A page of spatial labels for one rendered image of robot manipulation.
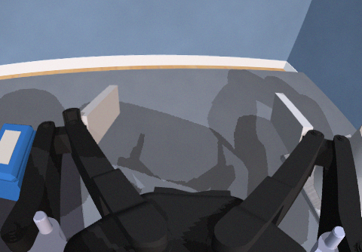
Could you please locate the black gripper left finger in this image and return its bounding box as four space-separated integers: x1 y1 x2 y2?
0 85 168 252

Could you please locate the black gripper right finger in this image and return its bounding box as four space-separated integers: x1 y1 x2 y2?
211 93 362 252

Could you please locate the blue self-inking stamp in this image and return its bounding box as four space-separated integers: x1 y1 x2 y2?
0 123 36 208

